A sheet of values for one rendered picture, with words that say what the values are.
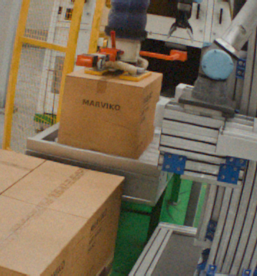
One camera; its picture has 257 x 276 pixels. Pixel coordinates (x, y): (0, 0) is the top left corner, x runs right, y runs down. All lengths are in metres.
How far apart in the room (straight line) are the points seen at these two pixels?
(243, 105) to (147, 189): 0.74
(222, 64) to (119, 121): 0.98
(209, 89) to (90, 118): 0.90
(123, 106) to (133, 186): 0.39
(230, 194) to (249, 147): 0.43
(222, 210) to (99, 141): 0.79
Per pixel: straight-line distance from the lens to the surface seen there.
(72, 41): 3.66
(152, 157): 3.26
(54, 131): 3.29
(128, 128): 2.93
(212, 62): 2.10
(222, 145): 2.16
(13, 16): 6.09
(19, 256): 1.88
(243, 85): 2.43
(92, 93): 2.94
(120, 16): 3.07
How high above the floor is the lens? 1.41
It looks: 14 degrees down
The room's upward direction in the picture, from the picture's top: 8 degrees clockwise
